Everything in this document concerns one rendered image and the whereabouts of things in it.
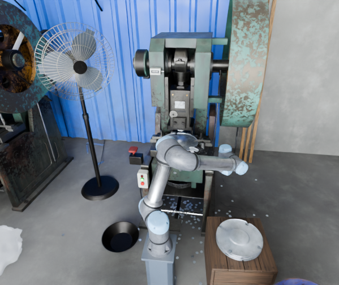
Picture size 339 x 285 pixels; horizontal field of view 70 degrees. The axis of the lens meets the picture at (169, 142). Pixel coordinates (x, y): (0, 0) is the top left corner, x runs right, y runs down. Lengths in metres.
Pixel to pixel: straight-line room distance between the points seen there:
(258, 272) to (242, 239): 0.20
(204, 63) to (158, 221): 0.98
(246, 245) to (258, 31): 1.23
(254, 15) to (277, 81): 1.69
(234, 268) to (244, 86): 1.04
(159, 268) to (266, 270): 0.62
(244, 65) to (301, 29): 1.70
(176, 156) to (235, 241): 0.75
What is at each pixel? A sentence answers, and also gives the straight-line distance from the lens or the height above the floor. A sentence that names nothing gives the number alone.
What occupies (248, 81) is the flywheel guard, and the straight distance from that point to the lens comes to 1.36.
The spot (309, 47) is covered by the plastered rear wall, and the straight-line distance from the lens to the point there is 3.05.
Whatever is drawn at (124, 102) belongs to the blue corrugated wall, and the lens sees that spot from 3.18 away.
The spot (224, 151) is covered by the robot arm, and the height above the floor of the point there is 0.92.
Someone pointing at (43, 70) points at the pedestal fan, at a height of 1.29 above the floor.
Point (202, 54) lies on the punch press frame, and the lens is 1.60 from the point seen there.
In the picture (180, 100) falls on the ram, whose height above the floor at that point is 1.10.
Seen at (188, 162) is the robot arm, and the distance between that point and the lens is 1.19.
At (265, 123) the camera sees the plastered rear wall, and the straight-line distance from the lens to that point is 3.22.
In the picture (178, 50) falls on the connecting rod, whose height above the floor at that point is 1.43.
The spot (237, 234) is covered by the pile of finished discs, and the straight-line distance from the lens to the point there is 1.74.
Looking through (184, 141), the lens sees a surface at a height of 0.79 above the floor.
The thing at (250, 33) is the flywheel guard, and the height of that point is 1.56.
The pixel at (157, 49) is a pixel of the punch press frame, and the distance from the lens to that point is 1.65.
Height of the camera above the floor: 1.70
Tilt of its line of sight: 30 degrees down
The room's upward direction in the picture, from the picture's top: 1 degrees counter-clockwise
